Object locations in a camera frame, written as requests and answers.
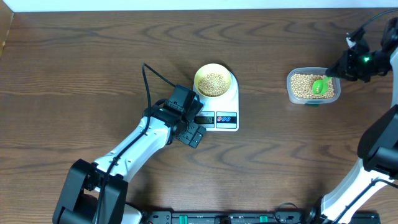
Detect green plastic measuring scoop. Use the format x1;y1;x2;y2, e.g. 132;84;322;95
312;77;332;95

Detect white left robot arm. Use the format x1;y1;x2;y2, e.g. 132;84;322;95
52;117;206;223

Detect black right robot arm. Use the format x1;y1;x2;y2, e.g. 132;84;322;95
307;17;397;223

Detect white digital kitchen scale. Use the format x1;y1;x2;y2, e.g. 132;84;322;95
193;71;239;132

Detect soybeans in yellow bowl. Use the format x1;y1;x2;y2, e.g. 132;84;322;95
198;73;229;97

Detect yellow plastic bowl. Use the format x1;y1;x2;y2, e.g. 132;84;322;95
194;63;232;97

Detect clear plastic container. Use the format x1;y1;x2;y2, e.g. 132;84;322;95
287;67;341;105

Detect pile of soybeans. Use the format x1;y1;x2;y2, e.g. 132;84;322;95
290;73;335;99

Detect green label under container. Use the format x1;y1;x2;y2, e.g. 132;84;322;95
304;104;320;108

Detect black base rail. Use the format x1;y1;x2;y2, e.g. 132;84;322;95
136;210;382;224

